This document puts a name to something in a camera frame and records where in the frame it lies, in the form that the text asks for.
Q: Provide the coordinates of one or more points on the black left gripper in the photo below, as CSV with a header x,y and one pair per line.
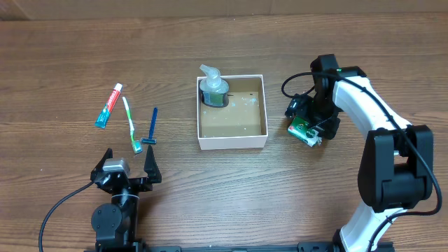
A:
x,y
152,171

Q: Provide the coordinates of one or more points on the white cardboard box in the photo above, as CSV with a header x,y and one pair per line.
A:
x,y
242,123

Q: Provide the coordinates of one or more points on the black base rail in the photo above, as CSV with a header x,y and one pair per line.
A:
x,y
241,248

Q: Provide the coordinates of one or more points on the red white toothpaste tube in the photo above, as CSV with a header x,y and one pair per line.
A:
x,y
108,107

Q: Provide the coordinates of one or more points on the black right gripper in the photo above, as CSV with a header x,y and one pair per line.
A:
x,y
302,108

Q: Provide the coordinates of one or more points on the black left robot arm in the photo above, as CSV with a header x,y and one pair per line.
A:
x,y
115,223

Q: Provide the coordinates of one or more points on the clear soap pump bottle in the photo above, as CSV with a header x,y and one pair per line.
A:
x,y
213,88

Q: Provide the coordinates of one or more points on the green soap bar package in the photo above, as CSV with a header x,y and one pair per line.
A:
x,y
299,129

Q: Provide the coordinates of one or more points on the green white toothbrush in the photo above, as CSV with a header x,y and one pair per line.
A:
x,y
136,145

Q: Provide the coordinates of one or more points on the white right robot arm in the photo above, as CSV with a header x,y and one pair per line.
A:
x,y
396,169

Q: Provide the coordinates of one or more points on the blue disposable razor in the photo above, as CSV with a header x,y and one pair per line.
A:
x,y
150,139

